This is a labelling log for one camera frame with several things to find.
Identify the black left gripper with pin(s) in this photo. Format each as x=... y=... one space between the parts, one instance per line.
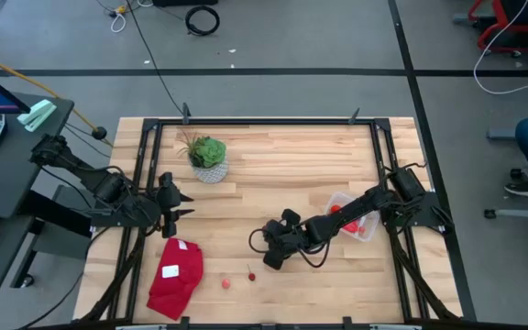
x=168 y=206

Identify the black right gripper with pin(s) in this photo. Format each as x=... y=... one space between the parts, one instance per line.
x=287 y=238

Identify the dark red apple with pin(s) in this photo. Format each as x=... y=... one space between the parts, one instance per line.
x=251 y=277

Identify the succulent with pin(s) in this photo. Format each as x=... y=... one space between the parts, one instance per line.
x=209 y=153

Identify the small pink fruit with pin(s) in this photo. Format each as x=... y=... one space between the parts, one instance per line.
x=226 y=283

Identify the clear plastic tupperware container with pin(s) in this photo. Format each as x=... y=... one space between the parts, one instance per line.
x=370 y=221

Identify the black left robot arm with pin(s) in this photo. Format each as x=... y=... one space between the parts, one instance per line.
x=108 y=188

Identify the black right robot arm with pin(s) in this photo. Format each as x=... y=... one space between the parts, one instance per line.
x=360 y=208

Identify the folded red cloth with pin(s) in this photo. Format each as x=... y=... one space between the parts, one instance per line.
x=172 y=289

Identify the mint green stapler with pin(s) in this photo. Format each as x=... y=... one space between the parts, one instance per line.
x=37 y=115

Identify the black desk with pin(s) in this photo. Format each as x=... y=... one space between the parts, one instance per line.
x=3 y=183

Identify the black box on floor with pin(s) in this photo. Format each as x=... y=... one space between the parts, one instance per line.
x=183 y=2

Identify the grey office chair base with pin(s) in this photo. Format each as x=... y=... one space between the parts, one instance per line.
x=520 y=214

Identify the red and black chair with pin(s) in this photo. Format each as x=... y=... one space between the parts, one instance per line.
x=513 y=14

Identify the black metal table frame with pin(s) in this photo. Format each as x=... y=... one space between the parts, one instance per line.
x=268 y=122

